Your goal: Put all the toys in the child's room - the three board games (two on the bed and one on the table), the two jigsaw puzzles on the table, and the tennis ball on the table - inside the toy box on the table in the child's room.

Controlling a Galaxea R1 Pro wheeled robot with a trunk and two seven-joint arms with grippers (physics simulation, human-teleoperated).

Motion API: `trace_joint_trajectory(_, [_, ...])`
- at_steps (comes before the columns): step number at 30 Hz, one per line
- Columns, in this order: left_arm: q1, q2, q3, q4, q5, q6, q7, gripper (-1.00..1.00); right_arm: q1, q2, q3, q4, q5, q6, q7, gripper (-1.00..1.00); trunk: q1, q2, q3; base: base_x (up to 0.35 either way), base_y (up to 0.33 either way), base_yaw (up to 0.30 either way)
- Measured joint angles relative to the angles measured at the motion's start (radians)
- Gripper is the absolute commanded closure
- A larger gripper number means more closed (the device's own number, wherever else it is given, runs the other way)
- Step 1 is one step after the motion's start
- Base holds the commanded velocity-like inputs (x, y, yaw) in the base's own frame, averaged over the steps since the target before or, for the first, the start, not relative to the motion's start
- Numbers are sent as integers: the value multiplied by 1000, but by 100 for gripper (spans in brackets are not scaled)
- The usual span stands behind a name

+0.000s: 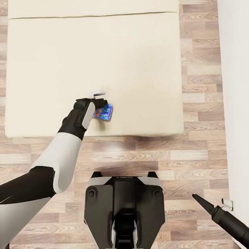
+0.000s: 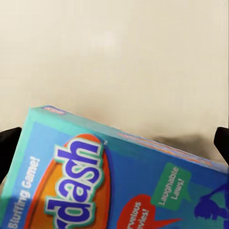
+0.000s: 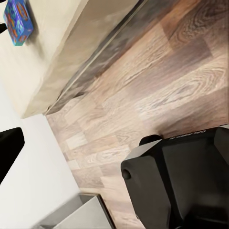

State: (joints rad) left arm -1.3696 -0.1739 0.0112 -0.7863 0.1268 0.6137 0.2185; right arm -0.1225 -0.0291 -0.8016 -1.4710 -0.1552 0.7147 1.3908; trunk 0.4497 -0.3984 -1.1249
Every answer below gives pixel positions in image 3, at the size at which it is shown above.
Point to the board game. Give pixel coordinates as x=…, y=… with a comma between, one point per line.
x=18, y=21

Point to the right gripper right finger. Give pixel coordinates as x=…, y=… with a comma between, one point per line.
x=221, y=141

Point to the bed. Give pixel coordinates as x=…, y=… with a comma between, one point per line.
x=72, y=41

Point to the desk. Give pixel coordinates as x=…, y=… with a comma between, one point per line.
x=83, y=211

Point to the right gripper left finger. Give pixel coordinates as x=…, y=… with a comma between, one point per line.
x=11, y=143

